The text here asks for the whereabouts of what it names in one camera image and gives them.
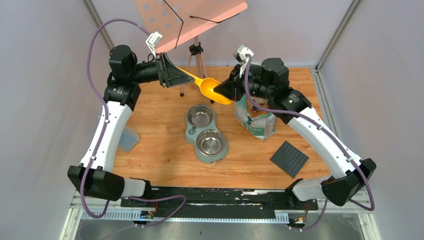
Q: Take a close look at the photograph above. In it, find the near steel bowl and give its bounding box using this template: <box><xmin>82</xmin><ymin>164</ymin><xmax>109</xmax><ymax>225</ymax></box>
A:
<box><xmin>195</xmin><ymin>129</ymin><xmax>227</xmax><ymax>157</ymax></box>

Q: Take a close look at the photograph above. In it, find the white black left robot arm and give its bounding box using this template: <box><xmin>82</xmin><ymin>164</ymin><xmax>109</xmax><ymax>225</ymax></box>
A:
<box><xmin>67</xmin><ymin>45</ymin><xmax>195</xmax><ymax>207</ymax></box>

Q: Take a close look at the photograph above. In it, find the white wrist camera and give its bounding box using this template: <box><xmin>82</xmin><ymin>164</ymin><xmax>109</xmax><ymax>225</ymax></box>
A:
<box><xmin>233</xmin><ymin>45</ymin><xmax>254</xmax><ymax>78</ymax></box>
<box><xmin>145</xmin><ymin>31</ymin><xmax>163</xmax><ymax>59</ymax></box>

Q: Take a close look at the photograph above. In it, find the dark grey studded plate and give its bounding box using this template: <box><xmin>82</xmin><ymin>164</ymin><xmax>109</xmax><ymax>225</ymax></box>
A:
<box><xmin>270</xmin><ymin>141</ymin><xmax>309</xmax><ymax>179</ymax></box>

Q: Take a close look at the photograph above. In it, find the yellow plastic scoop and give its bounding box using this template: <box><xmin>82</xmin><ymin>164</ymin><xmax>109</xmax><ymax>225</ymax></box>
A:
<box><xmin>177</xmin><ymin>67</ymin><xmax>233</xmax><ymax>105</ymax></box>

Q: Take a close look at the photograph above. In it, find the pink music stand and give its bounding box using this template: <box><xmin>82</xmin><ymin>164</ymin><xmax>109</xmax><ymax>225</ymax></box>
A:
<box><xmin>135</xmin><ymin>0</ymin><xmax>248</xmax><ymax>95</ymax></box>

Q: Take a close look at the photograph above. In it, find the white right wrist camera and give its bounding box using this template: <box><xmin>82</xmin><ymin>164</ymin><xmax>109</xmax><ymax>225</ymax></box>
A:
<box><xmin>233</xmin><ymin>45</ymin><xmax>254</xmax><ymax>78</ymax></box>

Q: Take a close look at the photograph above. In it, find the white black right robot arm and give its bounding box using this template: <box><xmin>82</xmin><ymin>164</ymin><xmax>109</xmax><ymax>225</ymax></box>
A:
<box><xmin>213</xmin><ymin>57</ymin><xmax>377</xmax><ymax>211</ymax></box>

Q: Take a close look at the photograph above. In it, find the green dog food bag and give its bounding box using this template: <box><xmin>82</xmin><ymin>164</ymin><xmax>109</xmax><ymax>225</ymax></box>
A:
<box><xmin>234</xmin><ymin>94</ymin><xmax>277</xmax><ymax>141</ymax></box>

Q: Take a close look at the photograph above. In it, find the green double pet bowl stand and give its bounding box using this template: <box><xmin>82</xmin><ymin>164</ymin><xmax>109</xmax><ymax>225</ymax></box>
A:
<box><xmin>184</xmin><ymin>104</ymin><xmax>229</xmax><ymax>165</ymax></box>

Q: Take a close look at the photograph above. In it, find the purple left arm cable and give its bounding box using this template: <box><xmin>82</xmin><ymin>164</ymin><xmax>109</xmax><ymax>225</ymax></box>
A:
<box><xmin>79</xmin><ymin>18</ymin><xmax>187</xmax><ymax>229</ymax></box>

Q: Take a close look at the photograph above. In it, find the clear blue water bottle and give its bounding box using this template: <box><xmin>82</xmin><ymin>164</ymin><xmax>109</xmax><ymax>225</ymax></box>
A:
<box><xmin>117</xmin><ymin>125</ymin><xmax>141</xmax><ymax>153</ymax></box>

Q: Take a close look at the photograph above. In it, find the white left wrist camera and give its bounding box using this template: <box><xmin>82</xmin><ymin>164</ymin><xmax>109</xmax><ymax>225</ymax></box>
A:
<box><xmin>145</xmin><ymin>31</ymin><xmax>163</xmax><ymax>59</ymax></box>

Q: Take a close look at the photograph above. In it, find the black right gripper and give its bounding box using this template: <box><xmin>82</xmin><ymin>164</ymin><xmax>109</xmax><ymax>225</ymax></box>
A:
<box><xmin>214</xmin><ymin>63</ymin><xmax>274</xmax><ymax>102</ymax></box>

